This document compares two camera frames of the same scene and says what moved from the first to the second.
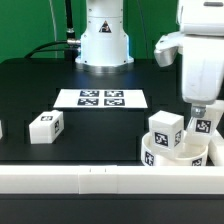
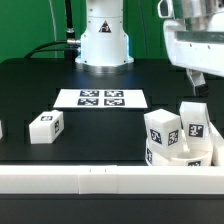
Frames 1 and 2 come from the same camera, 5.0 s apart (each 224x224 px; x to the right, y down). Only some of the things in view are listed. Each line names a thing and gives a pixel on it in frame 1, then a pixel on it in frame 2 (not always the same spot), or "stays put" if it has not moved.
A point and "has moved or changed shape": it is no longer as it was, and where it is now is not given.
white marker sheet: x=101 y=99 stays put
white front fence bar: x=112 y=179 stays put
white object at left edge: x=1 y=130 stays put
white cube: x=201 y=129 has moved or changed shape
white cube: x=166 y=130 has moved or changed shape
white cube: x=46 y=127 stays put
